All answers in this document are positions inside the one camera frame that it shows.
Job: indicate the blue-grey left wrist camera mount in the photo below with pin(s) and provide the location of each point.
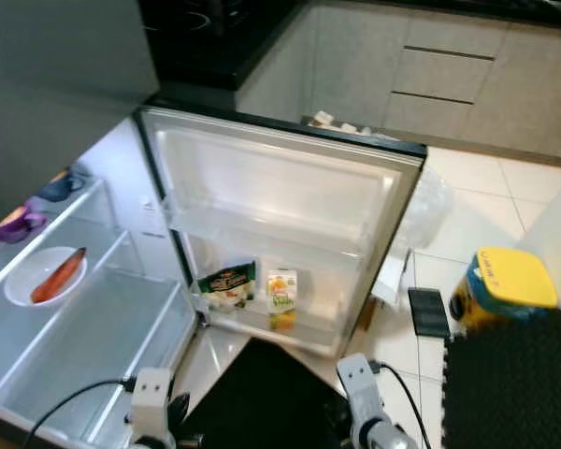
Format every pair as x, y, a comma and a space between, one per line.
152, 398

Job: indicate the fridge door with white shelves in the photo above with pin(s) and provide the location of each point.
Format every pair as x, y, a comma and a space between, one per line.
280, 178

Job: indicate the black foam puzzle mat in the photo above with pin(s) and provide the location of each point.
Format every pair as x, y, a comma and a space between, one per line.
519, 383

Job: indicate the yellow tub with blue label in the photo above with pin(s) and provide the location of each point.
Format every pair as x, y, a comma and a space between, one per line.
510, 281

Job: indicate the grey kitchen cabinet with drawers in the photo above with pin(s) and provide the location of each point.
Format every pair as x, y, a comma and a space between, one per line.
505, 84

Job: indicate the clear plastic bag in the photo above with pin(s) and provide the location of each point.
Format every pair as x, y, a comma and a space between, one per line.
425, 210

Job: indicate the white bowl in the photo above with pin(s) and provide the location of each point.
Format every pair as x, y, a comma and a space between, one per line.
23, 285

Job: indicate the black floor mat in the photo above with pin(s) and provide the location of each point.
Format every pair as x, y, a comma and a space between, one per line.
262, 402

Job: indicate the purple item in fridge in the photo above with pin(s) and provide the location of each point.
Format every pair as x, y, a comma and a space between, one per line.
19, 224

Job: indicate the orange sweet potato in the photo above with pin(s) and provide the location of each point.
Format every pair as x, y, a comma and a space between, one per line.
58, 275

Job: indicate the black kitchen hob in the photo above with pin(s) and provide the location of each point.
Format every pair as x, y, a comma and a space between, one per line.
206, 42

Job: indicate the small white items on floor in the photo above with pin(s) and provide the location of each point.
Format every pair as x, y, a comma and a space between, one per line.
323, 119

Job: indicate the dark blue item in fridge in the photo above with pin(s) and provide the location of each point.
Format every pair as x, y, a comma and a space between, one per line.
63, 185

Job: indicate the small black foam piece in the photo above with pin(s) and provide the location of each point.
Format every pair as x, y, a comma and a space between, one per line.
428, 313

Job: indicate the green and white packet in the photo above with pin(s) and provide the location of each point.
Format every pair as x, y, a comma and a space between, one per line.
226, 286

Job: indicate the mango juice carton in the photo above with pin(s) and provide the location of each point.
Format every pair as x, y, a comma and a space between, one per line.
282, 299

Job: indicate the silver fridge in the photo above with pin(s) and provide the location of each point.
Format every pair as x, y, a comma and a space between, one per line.
93, 355

